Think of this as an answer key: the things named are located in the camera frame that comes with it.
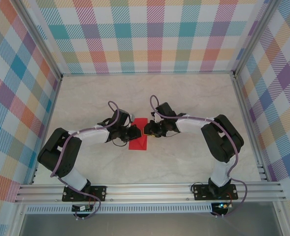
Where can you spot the red paper sheet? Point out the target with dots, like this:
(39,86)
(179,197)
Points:
(137,145)

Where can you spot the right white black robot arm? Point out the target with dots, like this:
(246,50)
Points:
(219,174)

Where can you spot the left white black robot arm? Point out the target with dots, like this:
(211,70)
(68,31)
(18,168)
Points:
(73,180)

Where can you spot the black control board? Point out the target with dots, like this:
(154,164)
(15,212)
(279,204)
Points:
(78,208)

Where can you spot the grey metal panel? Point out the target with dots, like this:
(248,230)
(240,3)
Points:
(147,225)

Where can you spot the control board with green light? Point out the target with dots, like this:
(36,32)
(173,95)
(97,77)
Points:
(222,206)

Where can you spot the aluminium frame cross bar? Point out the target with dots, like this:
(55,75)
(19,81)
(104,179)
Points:
(147,74)

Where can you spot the aluminium mounting rail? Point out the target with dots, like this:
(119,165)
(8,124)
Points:
(147,193)

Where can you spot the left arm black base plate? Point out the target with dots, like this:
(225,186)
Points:
(100,193)

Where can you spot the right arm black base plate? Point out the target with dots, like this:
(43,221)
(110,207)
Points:
(201,193)

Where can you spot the aluminium side rail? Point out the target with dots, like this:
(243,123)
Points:
(45,130)
(251,130)

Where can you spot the aluminium frame post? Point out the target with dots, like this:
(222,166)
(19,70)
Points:
(40,39)
(254,37)

